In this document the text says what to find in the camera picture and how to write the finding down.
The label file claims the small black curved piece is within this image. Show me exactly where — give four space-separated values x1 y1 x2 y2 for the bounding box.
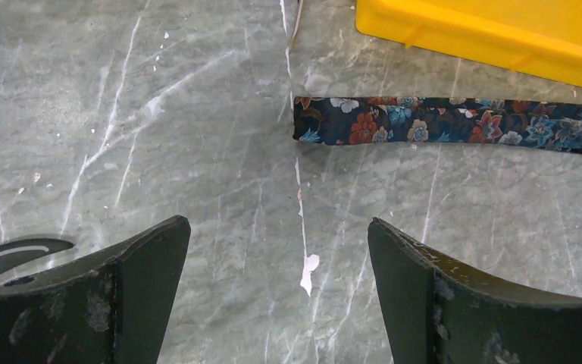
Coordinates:
0 237 74 275

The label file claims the blue red handled screwdriver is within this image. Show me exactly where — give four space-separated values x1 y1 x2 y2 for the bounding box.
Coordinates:
289 0 305 49

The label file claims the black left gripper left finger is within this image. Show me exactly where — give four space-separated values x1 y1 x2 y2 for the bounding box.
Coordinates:
0 215 191 363

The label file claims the yellow plastic tray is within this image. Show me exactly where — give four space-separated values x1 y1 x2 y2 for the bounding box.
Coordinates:
355 1 582 87

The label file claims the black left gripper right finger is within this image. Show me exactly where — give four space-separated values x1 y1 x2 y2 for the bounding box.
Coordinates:
368 218 582 363

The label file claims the navy floral necktie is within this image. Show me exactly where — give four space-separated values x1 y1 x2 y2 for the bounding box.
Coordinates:
293 96 582 154

